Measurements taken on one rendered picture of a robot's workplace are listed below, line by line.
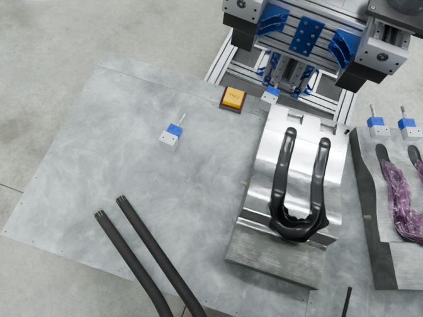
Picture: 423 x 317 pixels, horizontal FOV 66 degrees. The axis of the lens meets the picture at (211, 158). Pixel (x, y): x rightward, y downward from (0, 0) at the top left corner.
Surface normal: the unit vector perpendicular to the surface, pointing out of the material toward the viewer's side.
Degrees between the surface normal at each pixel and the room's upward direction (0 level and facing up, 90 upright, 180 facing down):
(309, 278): 0
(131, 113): 0
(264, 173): 27
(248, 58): 0
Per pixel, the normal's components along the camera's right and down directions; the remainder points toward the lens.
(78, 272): 0.07, -0.38
